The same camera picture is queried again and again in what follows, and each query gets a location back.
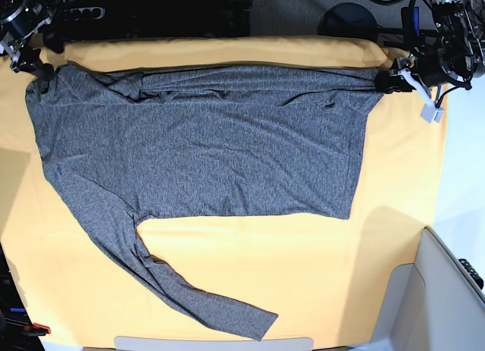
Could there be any grey long-sleeve T-shirt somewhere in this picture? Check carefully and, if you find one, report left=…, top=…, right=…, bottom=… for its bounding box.
left=25, top=64, right=381, bottom=340

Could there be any yellow table cloth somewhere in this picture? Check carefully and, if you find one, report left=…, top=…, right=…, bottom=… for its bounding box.
left=1, top=37, right=446, bottom=348

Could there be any black round chair base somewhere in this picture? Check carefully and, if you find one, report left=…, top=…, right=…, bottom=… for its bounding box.
left=318, top=2, right=378, bottom=42

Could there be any white storage bin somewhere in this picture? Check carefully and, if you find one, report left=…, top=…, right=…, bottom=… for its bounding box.
left=368, top=227, right=484, bottom=351

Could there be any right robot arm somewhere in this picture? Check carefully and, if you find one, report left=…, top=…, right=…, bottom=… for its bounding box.
left=1, top=0, right=55, bottom=80

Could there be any black power strip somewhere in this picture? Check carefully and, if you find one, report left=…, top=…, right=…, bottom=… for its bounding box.
left=54, top=7, right=105, bottom=21

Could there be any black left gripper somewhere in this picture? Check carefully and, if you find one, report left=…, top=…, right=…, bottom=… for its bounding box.
left=374, top=55, right=444, bottom=123

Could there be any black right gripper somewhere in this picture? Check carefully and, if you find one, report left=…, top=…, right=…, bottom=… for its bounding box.
left=1, top=36, right=55, bottom=80

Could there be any black remote control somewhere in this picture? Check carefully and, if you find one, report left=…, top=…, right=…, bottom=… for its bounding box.
left=458, top=259, right=484, bottom=290

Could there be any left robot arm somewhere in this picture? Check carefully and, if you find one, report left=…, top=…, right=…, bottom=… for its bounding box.
left=375, top=0, right=484, bottom=123

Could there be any red black clamp left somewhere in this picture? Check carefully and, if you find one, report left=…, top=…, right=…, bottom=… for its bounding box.
left=22, top=324, right=51, bottom=337

